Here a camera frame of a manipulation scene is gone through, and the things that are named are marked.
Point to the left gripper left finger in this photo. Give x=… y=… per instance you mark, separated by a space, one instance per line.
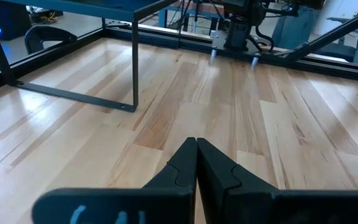
x=166 y=205

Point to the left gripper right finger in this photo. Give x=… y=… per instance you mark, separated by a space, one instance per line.
x=244 y=205

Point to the black metal riser shelf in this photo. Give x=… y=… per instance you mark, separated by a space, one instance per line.
x=135 y=62

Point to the dark office chair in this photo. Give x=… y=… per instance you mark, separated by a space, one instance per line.
x=337 y=51

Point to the black rounded chair back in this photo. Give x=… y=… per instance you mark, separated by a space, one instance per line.
x=48 y=31

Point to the black computer tower with lights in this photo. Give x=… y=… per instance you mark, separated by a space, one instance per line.
x=11 y=21

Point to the black aluminium table frame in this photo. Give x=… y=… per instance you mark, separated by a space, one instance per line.
x=172 y=42

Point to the black diagonal frame strut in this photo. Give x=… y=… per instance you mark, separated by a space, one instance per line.
x=331 y=35

